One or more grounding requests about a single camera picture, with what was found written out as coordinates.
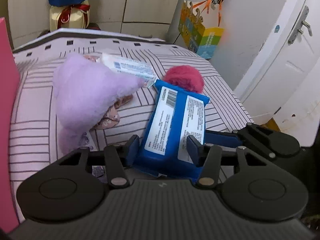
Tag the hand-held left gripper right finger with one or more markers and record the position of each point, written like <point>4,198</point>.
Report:
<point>193,150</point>

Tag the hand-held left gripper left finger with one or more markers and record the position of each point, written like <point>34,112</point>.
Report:
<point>132,150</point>

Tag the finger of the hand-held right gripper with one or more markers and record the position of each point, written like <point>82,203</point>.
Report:
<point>220,137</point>

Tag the blue tissue packet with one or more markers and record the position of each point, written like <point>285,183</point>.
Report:
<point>170,120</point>

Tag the floral fabric scrunchie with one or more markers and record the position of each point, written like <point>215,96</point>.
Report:
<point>110,117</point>

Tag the pink fluffy pom-pom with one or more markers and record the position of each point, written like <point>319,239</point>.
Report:
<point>185,77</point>

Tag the purple plush toy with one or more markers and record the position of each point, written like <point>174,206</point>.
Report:
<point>85,92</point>

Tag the white tissue pack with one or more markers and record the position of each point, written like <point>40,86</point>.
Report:
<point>130,67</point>

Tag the pink cardboard box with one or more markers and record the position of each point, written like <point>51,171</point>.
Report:
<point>7,105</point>

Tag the white door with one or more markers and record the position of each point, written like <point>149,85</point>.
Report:
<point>275,67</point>

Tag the colourful paper bag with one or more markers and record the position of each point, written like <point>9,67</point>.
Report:
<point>210,42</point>

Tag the dark brown stool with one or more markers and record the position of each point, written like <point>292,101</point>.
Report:
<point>93,26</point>

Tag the beige wardrobe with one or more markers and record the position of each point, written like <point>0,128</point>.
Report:
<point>140,5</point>

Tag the crochet flower bouquet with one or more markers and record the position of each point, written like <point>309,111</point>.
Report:
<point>70,17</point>

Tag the small round wall sticker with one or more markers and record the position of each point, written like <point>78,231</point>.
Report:
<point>276,28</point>

